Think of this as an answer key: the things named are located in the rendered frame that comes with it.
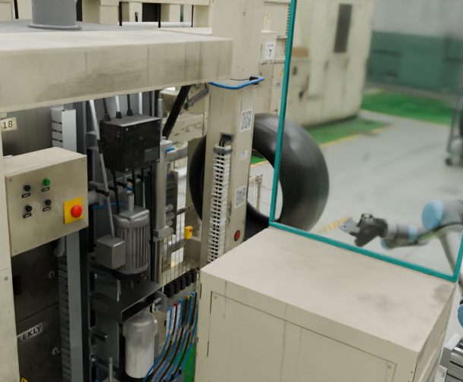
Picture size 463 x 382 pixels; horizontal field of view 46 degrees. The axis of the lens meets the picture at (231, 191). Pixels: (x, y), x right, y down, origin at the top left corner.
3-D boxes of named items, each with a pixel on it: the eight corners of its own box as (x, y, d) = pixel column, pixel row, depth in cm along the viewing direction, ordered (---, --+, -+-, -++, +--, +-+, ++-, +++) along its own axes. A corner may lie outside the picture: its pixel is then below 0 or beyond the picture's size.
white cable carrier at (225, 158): (217, 270, 204) (226, 147, 188) (207, 266, 206) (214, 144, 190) (223, 265, 207) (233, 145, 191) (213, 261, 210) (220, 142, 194)
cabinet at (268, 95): (264, 160, 692) (273, 60, 650) (229, 150, 727) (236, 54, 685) (304, 148, 758) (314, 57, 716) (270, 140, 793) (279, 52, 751)
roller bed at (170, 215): (147, 249, 227) (148, 182, 217) (121, 239, 235) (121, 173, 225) (176, 234, 243) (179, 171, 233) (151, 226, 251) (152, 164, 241)
